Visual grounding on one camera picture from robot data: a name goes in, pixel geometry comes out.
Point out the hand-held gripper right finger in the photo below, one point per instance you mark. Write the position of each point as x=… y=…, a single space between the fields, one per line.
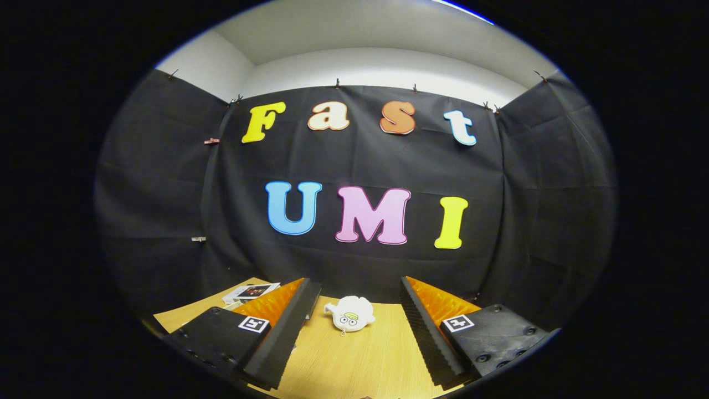
x=426 y=338

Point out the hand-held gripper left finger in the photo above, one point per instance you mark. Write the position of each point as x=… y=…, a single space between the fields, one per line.
x=282 y=343

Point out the white plush toy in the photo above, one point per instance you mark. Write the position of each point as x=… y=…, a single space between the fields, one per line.
x=350 y=313

